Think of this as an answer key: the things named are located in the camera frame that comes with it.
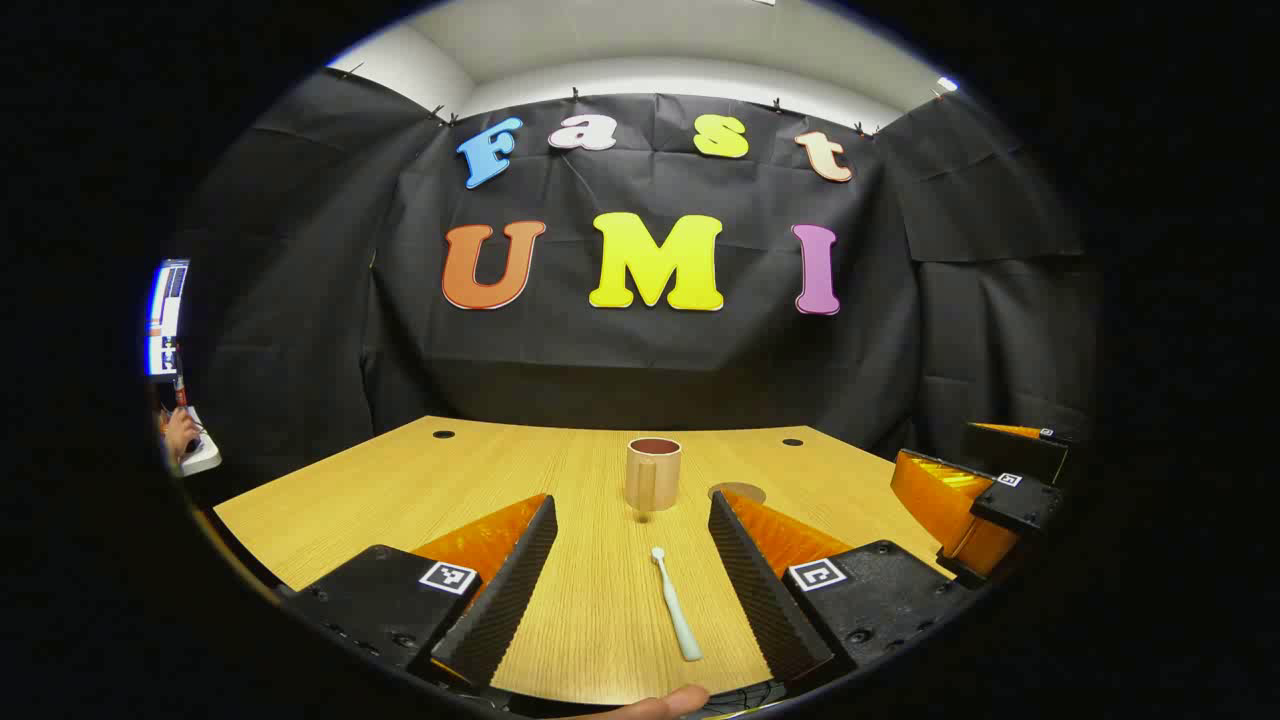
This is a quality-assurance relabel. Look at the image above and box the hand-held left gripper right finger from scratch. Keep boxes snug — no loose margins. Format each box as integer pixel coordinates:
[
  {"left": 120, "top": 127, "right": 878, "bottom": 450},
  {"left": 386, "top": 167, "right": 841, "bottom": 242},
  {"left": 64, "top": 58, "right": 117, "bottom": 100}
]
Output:
[{"left": 707, "top": 490, "right": 976, "bottom": 691}]

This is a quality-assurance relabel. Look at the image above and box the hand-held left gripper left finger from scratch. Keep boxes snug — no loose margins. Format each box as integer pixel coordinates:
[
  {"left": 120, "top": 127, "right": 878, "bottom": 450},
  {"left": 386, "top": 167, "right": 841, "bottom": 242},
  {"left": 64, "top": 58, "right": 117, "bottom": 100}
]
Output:
[{"left": 285, "top": 493, "right": 559, "bottom": 701}]

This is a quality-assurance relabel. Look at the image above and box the pale green toothbrush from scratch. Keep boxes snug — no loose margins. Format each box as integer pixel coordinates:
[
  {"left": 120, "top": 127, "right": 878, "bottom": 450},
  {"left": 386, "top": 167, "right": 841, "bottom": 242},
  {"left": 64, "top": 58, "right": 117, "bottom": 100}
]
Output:
[{"left": 650, "top": 546, "right": 704, "bottom": 663}]

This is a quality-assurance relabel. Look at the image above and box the beige cup with handle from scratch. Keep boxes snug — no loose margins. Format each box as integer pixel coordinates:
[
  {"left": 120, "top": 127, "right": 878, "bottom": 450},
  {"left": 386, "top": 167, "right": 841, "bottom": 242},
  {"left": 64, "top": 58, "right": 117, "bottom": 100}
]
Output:
[{"left": 625, "top": 437, "right": 683, "bottom": 513}]

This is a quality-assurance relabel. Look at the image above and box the wooden desktop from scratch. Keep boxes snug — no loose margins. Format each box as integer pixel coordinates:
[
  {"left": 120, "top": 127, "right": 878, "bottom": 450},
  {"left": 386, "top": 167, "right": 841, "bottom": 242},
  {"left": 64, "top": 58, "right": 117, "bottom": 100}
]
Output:
[{"left": 213, "top": 416, "right": 956, "bottom": 706}]

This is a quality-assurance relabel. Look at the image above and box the black backdrop cloth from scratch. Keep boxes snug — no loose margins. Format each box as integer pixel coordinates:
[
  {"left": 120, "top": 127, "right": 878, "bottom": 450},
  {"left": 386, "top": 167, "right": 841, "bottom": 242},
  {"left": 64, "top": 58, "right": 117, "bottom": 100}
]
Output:
[{"left": 165, "top": 68, "right": 1106, "bottom": 501}]

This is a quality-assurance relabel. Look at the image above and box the white device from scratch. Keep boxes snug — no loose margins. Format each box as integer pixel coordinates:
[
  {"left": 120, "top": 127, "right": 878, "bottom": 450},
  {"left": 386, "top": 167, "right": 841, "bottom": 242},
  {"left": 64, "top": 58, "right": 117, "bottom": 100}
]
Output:
[{"left": 178, "top": 405, "right": 223, "bottom": 477}]

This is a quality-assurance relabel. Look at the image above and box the computer monitor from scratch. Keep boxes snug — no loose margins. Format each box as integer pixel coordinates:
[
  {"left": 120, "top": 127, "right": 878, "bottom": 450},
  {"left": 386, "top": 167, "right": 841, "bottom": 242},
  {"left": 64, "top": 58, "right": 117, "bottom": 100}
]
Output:
[{"left": 147, "top": 258, "right": 191, "bottom": 379}]

